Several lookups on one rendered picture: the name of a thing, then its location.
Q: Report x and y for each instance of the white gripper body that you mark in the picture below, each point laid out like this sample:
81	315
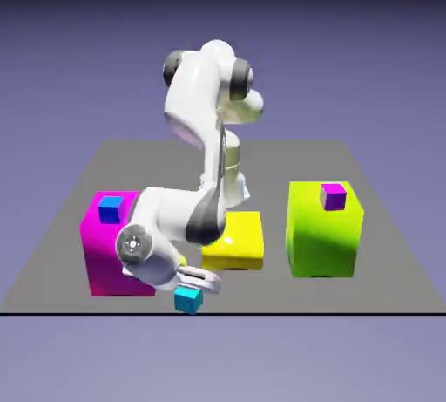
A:
198	278

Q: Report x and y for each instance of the small cyan cube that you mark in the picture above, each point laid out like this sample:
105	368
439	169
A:
188	300

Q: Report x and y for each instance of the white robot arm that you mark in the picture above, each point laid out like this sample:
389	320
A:
188	102

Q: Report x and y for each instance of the small blue cube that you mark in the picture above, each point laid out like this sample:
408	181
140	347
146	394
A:
110	209

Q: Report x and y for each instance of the small purple cube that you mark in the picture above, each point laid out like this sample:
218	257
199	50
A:
333	197

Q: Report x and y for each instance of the large yellow box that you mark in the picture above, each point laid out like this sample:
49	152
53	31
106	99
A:
240	241

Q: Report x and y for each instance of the large magenta box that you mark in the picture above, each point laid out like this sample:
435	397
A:
101	252

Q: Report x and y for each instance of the large lime green box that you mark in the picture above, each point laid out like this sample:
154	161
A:
324	234

